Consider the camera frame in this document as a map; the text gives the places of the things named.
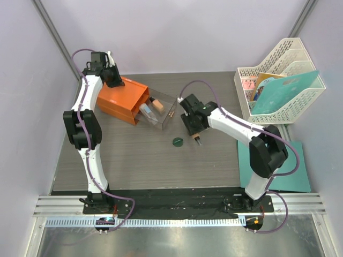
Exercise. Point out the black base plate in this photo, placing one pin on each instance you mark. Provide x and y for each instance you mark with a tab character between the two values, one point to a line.
223	201

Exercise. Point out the yellow book in holder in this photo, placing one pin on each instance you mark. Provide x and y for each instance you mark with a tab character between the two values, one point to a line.
262	80

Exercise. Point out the green puff with strap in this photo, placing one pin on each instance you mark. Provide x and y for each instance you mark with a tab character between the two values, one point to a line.
177	142

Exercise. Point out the pink booklet in holder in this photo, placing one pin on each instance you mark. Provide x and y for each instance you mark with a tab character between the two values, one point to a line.
249	85

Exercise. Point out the teal clipboard on table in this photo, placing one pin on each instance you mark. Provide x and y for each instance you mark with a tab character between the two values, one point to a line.
297	182

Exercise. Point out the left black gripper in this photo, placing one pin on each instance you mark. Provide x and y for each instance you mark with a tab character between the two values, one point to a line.
114	80

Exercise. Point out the white slotted cable duct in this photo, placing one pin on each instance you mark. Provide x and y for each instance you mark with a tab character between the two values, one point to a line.
106	222

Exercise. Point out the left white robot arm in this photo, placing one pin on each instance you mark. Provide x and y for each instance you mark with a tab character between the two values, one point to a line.
85	133

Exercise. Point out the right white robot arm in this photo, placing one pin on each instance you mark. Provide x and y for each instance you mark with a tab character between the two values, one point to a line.
266	153

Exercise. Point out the teal plastic folder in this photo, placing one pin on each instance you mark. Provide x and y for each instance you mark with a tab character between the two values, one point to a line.
280	91

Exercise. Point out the peach foundation bottle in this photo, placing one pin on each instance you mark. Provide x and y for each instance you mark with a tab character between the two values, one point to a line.
157	105

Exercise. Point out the peach bottle black cap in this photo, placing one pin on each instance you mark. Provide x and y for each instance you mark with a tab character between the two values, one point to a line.
197	139

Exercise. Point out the aluminium rail frame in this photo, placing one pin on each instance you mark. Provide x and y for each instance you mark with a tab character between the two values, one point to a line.
69	205

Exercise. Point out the clear drawer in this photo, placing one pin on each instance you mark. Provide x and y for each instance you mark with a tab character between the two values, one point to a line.
156	110
139	116

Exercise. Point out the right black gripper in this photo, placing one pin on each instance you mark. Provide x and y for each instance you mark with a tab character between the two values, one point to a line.
192	130

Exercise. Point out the clear plastic tube bottle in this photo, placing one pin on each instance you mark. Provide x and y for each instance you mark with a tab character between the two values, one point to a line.
148	113

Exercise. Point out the orange drawer organizer box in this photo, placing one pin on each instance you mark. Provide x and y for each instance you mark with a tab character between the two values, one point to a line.
123	102

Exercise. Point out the white mesh file holder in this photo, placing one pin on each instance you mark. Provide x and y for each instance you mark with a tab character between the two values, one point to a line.
289	57

